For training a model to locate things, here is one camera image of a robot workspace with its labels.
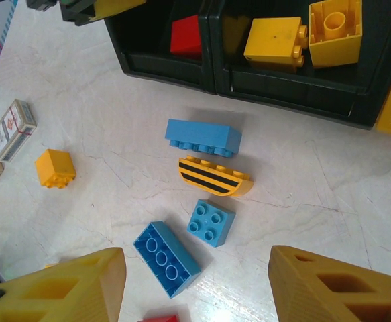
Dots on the grey printed card box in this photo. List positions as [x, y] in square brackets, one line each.
[12, 131]

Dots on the black plastic bin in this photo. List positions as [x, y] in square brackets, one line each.
[282, 90]
[155, 67]

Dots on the yellow black striped lego brick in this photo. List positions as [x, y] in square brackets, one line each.
[215, 181]

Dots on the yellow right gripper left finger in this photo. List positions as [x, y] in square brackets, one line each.
[108, 285]

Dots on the blue two-by-two lego brick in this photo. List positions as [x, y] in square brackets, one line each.
[215, 234]

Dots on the red lego brick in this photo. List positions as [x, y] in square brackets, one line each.
[161, 318]
[185, 37]

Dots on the yellow two-by-two lego brick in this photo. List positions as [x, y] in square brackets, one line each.
[54, 164]
[336, 50]
[272, 40]

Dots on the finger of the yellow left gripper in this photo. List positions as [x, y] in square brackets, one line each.
[114, 6]

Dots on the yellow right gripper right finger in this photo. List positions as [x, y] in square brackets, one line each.
[292, 285]

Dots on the blue two-by-four lego brick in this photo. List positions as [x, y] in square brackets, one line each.
[198, 132]
[161, 258]

